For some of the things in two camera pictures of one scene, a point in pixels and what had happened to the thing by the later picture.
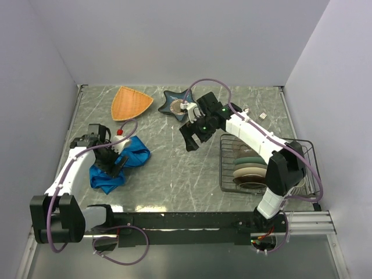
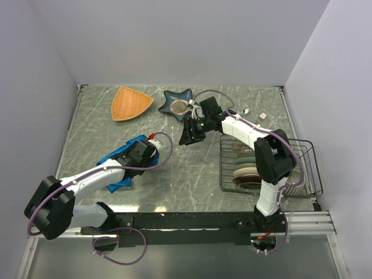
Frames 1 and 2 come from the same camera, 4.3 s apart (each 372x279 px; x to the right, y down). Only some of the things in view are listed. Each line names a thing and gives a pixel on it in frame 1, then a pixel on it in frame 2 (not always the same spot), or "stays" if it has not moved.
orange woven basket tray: [128, 103] stays
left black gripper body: [107, 158] → [147, 162]
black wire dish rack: [243, 169] stays
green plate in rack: [249, 160] stays
